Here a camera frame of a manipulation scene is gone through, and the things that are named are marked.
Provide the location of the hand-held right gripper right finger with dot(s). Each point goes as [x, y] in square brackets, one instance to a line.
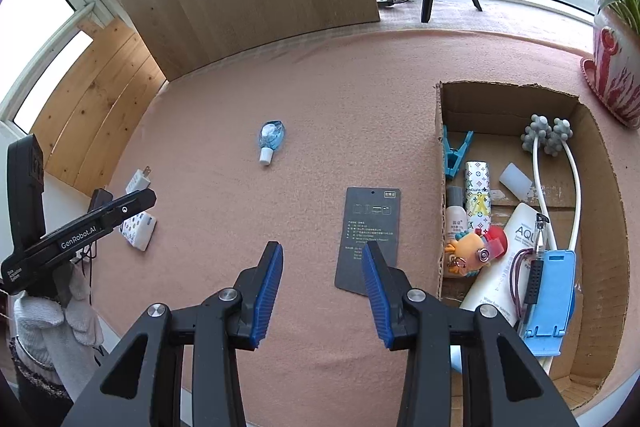
[375, 297]

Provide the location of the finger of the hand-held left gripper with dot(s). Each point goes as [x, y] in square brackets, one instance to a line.
[135, 203]

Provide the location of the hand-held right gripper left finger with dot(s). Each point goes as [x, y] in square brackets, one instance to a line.
[267, 297]

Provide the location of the white patterned tissue pack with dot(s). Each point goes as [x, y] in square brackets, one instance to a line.
[140, 229]

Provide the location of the black printed card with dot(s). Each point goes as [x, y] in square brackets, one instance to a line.
[370, 217]

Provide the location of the small white pink bottle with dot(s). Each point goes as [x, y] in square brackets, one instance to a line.
[455, 217]

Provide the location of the white lotion tube blue cap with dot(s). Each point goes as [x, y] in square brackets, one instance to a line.
[492, 287]

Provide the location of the white patterned lighter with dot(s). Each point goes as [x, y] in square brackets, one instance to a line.
[477, 192]

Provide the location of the clear blue faceted bottle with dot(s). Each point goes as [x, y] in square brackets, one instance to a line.
[272, 134]

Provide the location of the blue plastic clip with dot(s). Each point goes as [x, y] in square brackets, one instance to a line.
[452, 162]

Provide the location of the black ribbed clip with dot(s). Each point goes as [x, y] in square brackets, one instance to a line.
[534, 282]

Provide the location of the small black capped vial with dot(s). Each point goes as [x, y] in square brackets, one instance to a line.
[541, 232]

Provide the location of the blue phone stand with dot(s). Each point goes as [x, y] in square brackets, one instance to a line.
[555, 297]

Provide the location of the translucent white cap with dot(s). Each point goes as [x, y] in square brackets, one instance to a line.
[515, 181]

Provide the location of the grey ball roller massager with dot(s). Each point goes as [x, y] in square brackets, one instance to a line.
[537, 134]

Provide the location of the cardboard box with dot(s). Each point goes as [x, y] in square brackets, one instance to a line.
[600, 207]

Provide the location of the person's left forearm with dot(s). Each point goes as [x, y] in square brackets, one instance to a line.
[35, 377]

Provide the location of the person's left hand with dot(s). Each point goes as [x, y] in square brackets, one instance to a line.
[40, 327]

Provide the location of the black power adapter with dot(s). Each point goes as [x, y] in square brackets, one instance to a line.
[100, 198]

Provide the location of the knotty pine wood board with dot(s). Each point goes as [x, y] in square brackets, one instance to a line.
[100, 107]

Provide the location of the spider plant in red-white pot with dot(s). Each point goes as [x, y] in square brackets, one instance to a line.
[617, 67]

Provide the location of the white wall charger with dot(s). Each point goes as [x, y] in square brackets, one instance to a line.
[136, 183]

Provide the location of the white window frame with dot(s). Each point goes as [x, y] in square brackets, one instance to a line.
[92, 7]

